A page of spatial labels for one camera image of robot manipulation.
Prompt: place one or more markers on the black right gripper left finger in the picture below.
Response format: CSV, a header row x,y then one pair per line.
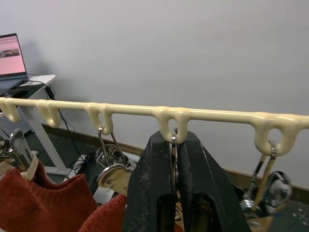
x,y
147,188

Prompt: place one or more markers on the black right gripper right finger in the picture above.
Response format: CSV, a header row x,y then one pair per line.
x,y
205,183

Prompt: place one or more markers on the metal hanger clip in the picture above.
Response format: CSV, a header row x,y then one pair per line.
x,y
277,186
174,140
20,149
113,172

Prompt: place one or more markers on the cream plastic hanger bar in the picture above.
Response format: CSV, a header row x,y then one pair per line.
x,y
212,115

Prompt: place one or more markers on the red knitted sock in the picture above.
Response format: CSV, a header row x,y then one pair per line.
x,y
106,215
36,203

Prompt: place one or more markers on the grey perforated panel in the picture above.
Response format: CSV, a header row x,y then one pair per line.
x,y
21,125

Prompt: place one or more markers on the white desk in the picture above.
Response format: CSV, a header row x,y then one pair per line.
x,y
41,79

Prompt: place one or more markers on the open laptop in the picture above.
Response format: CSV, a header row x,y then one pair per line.
x,y
9,60

